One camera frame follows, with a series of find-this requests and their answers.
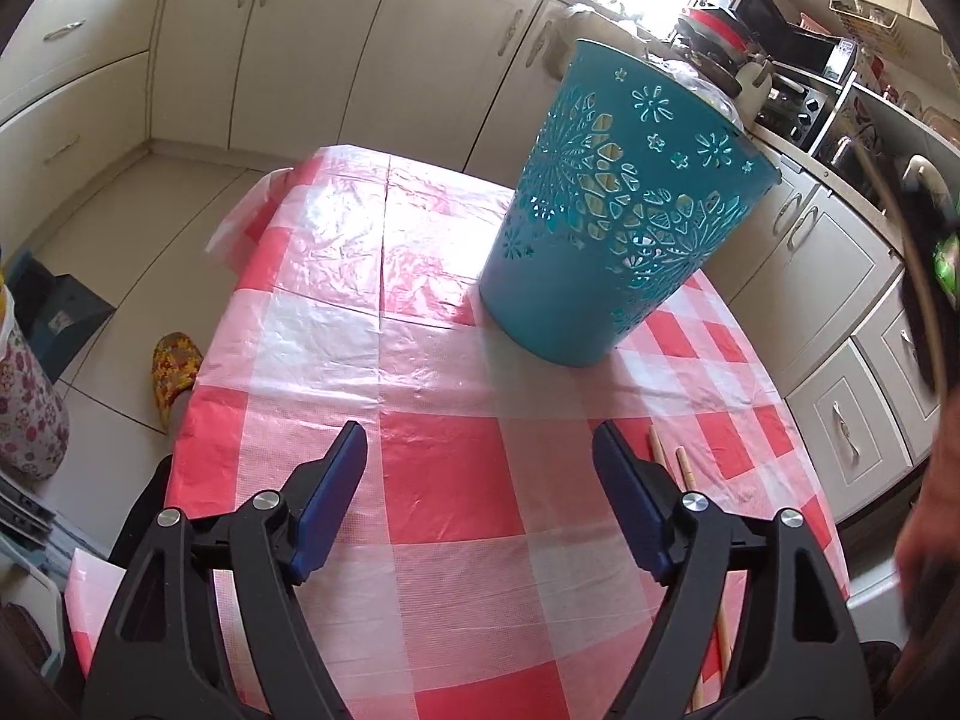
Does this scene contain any floral fabric bag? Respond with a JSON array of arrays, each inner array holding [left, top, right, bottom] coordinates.
[[0, 307, 70, 479]]

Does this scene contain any black microwave oven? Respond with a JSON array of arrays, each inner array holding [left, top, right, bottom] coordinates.
[[729, 0, 860, 82]]

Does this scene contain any pile of bamboo chopsticks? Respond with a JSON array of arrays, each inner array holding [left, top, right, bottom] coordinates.
[[646, 424, 736, 713]]

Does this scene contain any black toaster oven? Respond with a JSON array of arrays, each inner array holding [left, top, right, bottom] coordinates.
[[754, 67, 854, 152]]

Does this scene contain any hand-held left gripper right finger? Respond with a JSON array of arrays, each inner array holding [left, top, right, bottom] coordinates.
[[591, 420, 875, 720]]

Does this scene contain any red white checkered tablecloth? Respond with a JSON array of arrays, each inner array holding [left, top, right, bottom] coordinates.
[[64, 142, 852, 720]]

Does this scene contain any white kettle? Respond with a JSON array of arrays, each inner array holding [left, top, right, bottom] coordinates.
[[735, 60, 775, 119]]

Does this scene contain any red lidded pot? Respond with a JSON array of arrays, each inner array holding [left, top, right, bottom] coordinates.
[[675, 4, 752, 55]]

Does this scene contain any cream drawer cabinet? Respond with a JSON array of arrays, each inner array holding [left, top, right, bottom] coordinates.
[[0, 0, 162, 233]]

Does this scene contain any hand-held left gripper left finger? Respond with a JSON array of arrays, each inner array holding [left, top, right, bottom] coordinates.
[[90, 421, 370, 720]]

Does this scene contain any teal perforated plastic basket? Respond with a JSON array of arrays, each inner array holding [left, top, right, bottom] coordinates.
[[478, 37, 782, 368]]

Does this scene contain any cream kitchen cabinet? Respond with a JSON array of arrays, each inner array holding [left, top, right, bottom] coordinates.
[[150, 0, 571, 181], [720, 127, 947, 522]]

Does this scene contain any dark blue box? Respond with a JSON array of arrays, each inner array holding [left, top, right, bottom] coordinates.
[[15, 247, 119, 385]]

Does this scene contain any wire dish rack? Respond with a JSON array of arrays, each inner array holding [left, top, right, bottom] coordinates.
[[829, 0, 902, 32]]

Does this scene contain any person's right hand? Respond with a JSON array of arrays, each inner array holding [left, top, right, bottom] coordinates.
[[895, 390, 960, 638]]

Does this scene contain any yellow patterned slipper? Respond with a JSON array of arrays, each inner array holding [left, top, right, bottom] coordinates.
[[152, 331, 205, 432]]

